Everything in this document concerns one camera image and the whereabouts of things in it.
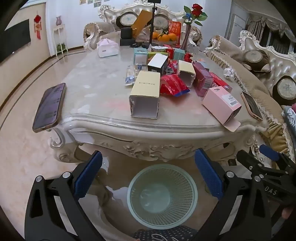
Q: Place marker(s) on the teal carton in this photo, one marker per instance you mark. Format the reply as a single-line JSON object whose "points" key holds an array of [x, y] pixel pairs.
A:
{"points": [[179, 54]]}

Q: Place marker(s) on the white slim side stand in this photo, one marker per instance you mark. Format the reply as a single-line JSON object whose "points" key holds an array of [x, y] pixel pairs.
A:
{"points": [[60, 34]]}

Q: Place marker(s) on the red foil snack packet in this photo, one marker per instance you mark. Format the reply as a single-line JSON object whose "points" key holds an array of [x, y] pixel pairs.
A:
{"points": [[173, 84]]}

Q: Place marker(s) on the red gift box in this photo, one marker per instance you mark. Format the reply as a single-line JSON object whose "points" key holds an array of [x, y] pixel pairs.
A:
{"points": [[174, 26]]}

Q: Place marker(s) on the white and pink tissue pack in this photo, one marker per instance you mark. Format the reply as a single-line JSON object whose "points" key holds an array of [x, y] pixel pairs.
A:
{"points": [[107, 48]]}

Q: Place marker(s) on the black wall television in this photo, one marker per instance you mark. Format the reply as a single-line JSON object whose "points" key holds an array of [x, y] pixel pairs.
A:
{"points": [[13, 40]]}

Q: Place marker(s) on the grey draped curtains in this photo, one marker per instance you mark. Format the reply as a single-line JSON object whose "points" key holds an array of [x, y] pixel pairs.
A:
{"points": [[270, 30]]}

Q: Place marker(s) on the magenta carton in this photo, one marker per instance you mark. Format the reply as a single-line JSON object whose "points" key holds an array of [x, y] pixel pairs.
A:
{"points": [[202, 78]]}

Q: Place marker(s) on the round embroidered brown cushion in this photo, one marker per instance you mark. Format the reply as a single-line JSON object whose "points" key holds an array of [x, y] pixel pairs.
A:
{"points": [[255, 59], [161, 22], [126, 19], [285, 89]]}

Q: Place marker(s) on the pink carton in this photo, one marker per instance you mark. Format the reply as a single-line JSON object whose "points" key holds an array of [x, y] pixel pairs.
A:
{"points": [[219, 102]]}

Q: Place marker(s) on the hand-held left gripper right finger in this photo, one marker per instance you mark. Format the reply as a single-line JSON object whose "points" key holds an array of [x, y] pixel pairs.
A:
{"points": [[208, 173]]}

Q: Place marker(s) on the light blue carton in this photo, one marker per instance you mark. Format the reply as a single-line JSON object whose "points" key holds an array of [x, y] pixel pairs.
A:
{"points": [[140, 55]]}

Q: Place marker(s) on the white and green flat packet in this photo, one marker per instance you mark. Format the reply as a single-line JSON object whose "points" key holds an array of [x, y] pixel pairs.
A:
{"points": [[158, 48]]}

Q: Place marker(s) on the small green plant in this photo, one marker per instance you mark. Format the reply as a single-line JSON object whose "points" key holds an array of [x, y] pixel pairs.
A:
{"points": [[61, 47]]}

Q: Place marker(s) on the person's right hand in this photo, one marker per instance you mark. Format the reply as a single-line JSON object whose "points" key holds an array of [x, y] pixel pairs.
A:
{"points": [[288, 212]]}

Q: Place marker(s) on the red knot wall ornament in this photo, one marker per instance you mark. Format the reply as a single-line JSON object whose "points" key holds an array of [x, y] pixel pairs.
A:
{"points": [[38, 25]]}

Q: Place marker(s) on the small beige carton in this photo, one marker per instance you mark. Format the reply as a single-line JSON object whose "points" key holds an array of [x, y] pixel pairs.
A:
{"points": [[186, 70]]}

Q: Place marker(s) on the ornate cream long sofa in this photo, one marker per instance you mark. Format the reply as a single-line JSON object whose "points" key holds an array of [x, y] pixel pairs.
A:
{"points": [[266, 97]]}

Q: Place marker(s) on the teal patterned pillow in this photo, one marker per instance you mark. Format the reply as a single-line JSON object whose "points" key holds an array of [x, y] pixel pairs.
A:
{"points": [[290, 120]]}

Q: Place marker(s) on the red and white carton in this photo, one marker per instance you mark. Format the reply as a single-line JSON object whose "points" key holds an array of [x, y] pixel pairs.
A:
{"points": [[168, 51]]}

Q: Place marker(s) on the large beige carton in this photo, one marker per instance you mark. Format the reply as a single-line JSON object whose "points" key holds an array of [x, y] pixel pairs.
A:
{"points": [[145, 88]]}

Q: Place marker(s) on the tan cardboard box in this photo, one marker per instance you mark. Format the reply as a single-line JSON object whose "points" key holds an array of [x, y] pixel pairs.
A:
{"points": [[141, 22]]}

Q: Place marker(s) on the group of wall photo frames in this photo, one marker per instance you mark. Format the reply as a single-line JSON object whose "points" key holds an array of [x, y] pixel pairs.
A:
{"points": [[97, 2]]}

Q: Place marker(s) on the pale green plastic wastebasket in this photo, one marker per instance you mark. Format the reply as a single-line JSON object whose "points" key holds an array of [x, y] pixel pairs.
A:
{"points": [[161, 199]]}

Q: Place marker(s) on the brown slender vase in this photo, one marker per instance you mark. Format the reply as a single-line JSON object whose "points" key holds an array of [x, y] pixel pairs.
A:
{"points": [[186, 37]]}

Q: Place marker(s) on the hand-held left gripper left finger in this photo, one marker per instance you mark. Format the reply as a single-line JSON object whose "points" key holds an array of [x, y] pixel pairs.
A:
{"points": [[89, 173]]}

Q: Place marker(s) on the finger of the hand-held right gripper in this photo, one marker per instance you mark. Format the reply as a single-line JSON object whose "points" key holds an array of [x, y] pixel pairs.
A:
{"points": [[268, 152], [249, 163]]}

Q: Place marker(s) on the crumpled red wrapper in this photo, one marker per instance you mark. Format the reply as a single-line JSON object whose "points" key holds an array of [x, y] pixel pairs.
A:
{"points": [[188, 57]]}

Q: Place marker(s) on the pink ceramic vase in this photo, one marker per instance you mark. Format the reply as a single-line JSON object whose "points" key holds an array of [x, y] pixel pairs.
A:
{"points": [[58, 20]]}

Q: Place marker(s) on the dark star-print clothing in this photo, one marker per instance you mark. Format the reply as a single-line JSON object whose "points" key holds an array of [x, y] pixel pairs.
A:
{"points": [[161, 234]]}

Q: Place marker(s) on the dark-screen smartphone gold edge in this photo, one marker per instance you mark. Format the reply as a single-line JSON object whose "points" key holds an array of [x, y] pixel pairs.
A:
{"points": [[49, 106]]}

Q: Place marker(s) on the lime green carton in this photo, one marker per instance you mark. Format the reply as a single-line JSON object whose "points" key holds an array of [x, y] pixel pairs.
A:
{"points": [[152, 55]]}

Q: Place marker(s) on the ornate cream two-seat sofa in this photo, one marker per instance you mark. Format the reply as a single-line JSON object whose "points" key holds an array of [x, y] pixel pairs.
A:
{"points": [[108, 15]]}

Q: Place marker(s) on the crumpled white paper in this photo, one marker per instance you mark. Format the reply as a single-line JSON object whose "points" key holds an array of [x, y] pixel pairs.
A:
{"points": [[229, 73]]}

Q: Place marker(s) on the smartphone in pink case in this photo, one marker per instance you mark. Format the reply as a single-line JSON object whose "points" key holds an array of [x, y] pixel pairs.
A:
{"points": [[251, 105]]}

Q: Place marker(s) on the artificial red rose bouquet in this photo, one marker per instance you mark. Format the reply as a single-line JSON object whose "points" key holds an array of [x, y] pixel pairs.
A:
{"points": [[196, 12]]}

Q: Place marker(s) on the small orange wrapper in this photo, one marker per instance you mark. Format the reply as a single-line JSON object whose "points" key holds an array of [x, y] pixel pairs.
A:
{"points": [[203, 62]]}

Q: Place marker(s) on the orange fruit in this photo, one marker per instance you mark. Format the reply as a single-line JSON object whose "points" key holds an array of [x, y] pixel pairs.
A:
{"points": [[172, 37], [164, 38], [155, 36]]}

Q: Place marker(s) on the white and blue sachet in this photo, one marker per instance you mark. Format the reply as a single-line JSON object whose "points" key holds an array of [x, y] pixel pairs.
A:
{"points": [[130, 75]]}

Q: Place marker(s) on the glass fruit bowl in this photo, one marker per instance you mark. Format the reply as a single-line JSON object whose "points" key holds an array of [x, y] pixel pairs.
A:
{"points": [[161, 42]]}

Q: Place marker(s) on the black and white carton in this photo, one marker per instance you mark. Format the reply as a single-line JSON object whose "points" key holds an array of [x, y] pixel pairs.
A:
{"points": [[157, 62]]}

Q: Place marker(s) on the black remote control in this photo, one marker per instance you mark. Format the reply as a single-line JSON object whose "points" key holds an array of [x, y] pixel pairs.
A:
{"points": [[138, 44]]}

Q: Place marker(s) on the black phone stand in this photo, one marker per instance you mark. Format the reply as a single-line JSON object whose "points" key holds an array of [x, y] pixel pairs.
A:
{"points": [[152, 25]]}

